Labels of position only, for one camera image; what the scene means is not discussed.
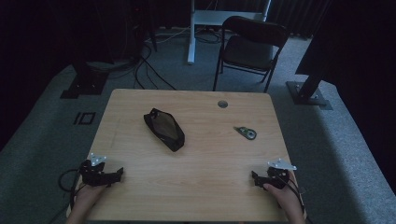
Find black stand with base plate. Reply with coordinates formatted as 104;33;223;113
60;60;110;100

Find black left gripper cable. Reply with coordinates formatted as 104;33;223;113
58;168;88;218

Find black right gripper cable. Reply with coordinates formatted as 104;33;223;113
275;174;308;218

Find person's right hand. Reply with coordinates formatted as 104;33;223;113
262;177;301;213

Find black folding chair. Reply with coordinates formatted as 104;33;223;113
212;15;291;93

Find white metal desk frame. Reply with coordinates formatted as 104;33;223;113
187;0;273;65

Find white floor cable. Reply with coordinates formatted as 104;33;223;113
145;26;191;45

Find black slanted stand with base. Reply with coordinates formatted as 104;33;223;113
285;31;333;111

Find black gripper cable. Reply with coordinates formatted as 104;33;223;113
58;168;88;218
275;174;308;218

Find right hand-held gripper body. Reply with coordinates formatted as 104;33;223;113
264;158;298;190

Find person's left hand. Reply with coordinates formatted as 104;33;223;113
74;182;108;212

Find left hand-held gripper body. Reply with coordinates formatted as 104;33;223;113
78;152;110;188

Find green grey correction tape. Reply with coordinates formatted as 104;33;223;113
233;125;258;141

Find black floor cables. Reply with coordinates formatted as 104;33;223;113
106;29;178;91

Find black pencil case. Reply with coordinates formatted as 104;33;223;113
143;107;186;153

